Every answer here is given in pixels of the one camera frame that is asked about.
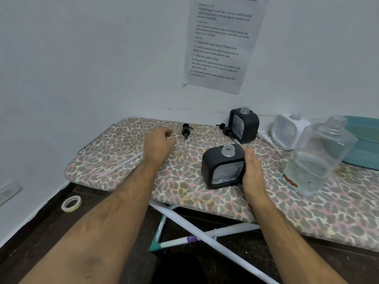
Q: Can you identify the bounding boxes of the teal plastic basket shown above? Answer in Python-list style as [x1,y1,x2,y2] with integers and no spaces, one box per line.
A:
[340,116,379,171]

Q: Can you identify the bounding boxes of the printed paper sheet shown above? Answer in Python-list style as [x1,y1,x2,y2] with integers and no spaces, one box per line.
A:
[183,0,272,95]

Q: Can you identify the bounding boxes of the person's right forearm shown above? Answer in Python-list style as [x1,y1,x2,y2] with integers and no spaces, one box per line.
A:
[248,195,349,284]

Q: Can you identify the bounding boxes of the person's right hand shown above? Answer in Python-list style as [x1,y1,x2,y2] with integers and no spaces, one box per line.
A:
[240,144,268,202]

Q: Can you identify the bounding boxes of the white square soap dispenser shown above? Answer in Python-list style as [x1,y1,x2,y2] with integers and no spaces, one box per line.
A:
[270,112,311,151]

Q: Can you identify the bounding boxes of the person's left leg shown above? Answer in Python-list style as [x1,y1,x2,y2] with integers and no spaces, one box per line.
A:
[149,257,208,284]

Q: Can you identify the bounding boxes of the person's left forearm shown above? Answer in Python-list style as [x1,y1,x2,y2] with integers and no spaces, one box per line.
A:
[17,159,163,284]

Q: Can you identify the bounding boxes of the metal wire iron rest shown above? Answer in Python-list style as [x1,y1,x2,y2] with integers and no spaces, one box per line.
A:
[77,124,115,155]

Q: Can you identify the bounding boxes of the black square dispenser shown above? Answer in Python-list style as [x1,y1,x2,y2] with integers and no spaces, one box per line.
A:
[201,144,246,190]
[228,106,260,145]

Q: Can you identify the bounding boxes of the leopard print ironing board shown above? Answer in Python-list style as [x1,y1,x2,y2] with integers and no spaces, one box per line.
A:
[64,116,379,252]

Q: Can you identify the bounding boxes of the white tape roll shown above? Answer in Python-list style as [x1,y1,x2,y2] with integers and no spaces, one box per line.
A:
[61,195,82,213]

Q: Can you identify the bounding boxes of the person's left hand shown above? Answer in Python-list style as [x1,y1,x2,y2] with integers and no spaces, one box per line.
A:
[143,127,177,168]

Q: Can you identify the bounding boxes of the small black pump head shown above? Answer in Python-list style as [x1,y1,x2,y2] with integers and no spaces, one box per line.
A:
[181,123,194,148]
[215,123,235,137]

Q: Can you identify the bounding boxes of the small white pump head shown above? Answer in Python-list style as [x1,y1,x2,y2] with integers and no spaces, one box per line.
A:
[257,129,278,150]

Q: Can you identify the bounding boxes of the white wall socket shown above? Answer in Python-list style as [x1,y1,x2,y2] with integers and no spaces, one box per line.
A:
[0,180,23,207]

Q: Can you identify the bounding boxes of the black pump with long tube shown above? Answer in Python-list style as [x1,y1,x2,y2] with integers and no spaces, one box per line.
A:
[95,152,144,179]

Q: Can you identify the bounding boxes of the white ironing board legs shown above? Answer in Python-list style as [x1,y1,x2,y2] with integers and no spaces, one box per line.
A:
[148,199,280,284]

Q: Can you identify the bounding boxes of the transparent bottle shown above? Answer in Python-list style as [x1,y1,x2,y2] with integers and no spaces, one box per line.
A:
[281,115,358,198]

